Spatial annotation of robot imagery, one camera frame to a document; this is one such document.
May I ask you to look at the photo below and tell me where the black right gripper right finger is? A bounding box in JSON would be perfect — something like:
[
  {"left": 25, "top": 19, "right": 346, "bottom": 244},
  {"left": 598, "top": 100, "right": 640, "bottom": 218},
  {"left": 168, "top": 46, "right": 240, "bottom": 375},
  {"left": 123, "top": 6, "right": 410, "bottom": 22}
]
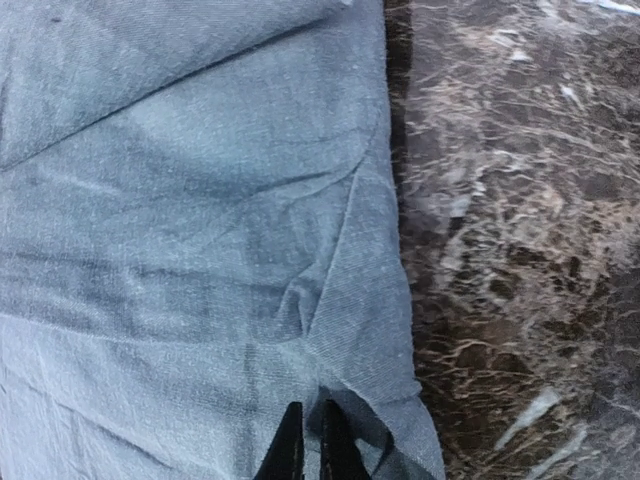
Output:
[{"left": 320, "top": 399, "right": 370, "bottom": 480}]

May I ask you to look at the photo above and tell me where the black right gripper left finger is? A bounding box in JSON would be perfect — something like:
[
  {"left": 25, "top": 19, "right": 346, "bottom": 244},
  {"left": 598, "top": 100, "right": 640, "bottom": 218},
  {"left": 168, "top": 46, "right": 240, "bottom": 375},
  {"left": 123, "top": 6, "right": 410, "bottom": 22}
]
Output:
[{"left": 254, "top": 402, "right": 304, "bottom": 480}]

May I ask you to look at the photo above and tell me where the grey long sleeve shirt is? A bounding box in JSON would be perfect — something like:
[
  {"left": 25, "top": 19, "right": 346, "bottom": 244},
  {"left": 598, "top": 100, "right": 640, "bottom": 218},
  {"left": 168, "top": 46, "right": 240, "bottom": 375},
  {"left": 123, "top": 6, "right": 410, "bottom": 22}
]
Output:
[{"left": 1, "top": 1, "right": 445, "bottom": 479}]

